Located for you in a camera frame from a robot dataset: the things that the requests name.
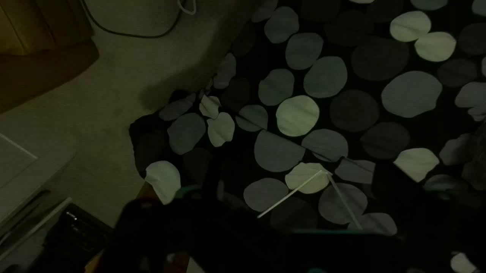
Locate black box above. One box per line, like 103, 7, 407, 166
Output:
28, 202, 118, 273

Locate small white cord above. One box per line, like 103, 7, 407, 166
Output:
174, 0, 198, 17

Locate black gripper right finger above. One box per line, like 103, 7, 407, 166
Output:
290, 230, 407, 273

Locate thin black cable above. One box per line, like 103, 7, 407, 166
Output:
78, 0, 185, 40

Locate brown armchair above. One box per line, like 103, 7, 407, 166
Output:
0, 0, 100, 114

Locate white flat panel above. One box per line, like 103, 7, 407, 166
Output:
0, 132, 72, 255

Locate black bedspread with grey spots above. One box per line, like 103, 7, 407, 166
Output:
127, 0, 486, 273

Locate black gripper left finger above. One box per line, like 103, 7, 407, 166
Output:
112, 195, 264, 273

